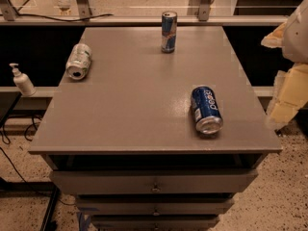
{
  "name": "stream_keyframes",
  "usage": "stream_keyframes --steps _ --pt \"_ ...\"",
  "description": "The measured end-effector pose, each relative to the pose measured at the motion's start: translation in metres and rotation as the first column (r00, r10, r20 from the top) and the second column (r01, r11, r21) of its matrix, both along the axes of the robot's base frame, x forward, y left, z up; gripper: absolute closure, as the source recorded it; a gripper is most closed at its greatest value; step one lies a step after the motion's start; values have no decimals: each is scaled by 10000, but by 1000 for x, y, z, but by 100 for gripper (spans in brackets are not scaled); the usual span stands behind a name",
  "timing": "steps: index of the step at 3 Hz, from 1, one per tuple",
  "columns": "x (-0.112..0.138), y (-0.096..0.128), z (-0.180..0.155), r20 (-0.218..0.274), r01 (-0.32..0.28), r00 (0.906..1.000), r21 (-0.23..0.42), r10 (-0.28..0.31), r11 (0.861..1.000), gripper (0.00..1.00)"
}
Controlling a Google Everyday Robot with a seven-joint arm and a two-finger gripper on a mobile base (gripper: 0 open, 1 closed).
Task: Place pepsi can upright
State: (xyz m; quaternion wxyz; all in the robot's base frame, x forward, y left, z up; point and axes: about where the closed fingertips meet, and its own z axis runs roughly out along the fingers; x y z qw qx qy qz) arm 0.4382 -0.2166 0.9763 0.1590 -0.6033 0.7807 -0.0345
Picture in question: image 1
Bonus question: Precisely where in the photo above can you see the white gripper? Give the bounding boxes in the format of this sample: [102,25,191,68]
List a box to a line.
[261,0,308,126]

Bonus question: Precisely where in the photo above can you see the blue pepsi can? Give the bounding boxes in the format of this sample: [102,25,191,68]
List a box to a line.
[191,86,223,135]

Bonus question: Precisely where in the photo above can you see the blue silver red bull can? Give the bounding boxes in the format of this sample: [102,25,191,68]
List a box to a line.
[161,11,177,53]

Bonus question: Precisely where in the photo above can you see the green white soda can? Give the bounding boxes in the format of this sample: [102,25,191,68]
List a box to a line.
[65,43,91,80]

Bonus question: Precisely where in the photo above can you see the middle grey drawer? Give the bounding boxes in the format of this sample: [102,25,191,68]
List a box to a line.
[77,197,234,216]

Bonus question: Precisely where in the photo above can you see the grey drawer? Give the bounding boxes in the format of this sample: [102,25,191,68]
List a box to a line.
[50,169,258,195]
[77,197,234,216]
[91,216,219,231]

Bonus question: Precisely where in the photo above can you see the top grey drawer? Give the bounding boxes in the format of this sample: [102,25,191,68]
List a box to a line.
[50,169,258,195]

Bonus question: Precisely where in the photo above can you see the grey drawer cabinet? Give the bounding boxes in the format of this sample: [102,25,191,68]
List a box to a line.
[28,26,283,231]

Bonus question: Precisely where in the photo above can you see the bottom grey drawer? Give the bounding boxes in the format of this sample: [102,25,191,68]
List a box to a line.
[91,216,219,231]

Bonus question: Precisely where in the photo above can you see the white pump dispenser bottle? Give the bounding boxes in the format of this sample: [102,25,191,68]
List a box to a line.
[10,63,36,96]

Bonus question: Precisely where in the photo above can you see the black floor cables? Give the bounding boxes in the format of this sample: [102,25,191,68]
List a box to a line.
[0,114,42,185]

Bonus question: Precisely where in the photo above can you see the black cable on rail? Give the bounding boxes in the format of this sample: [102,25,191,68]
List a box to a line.
[0,0,114,22]

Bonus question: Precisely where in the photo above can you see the grey metal rail frame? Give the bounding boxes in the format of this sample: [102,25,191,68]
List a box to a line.
[1,0,287,25]

